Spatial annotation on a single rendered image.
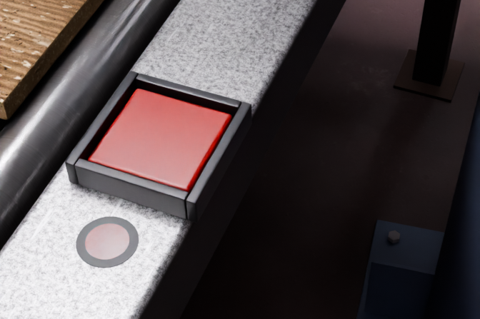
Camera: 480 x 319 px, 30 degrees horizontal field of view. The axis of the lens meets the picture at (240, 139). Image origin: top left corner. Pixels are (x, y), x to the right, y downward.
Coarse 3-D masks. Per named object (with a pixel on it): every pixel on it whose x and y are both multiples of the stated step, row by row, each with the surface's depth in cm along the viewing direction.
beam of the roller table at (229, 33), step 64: (192, 0) 58; (256, 0) 58; (320, 0) 59; (192, 64) 54; (256, 64) 54; (256, 128) 53; (64, 192) 48; (0, 256) 45; (64, 256) 45; (192, 256) 48
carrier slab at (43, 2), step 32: (0, 0) 56; (32, 0) 55; (64, 0) 55; (96, 0) 57; (0, 32) 53; (32, 32) 53; (64, 32) 54; (0, 64) 52; (32, 64) 52; (0, 96) 50
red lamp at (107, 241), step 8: (104, 224) 46; (112, 224) 46; (96, 232) 46; (104, 232) 46; (112, 232) 46; (120, 232) 46; (88, 240) 45; (96, 240) 45; (104, 240) 45; (112, 240) 45; (120, 240) 45; (128, 240) 45; (88, 248) 45; (96, 248) 45; (104, 248) 45; (112, 248) 45; (120, 248) 45; (96, 256) 45; (104, 256) 45; (112, 256) 45
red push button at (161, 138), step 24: (144, 96) 50; (168, 96) 50; (120, 120) 49; (144, 120) 49; (168, 120) 49; (192, 120) 49; (216, 120) 49; (120, 144) 48; (144, 144) 48; (168, 144) 48; (192, 144) 48; (216, 144) 48; (120, 168) 47; (144, 168) 47; (168, 168) 47; (192, 168) 47
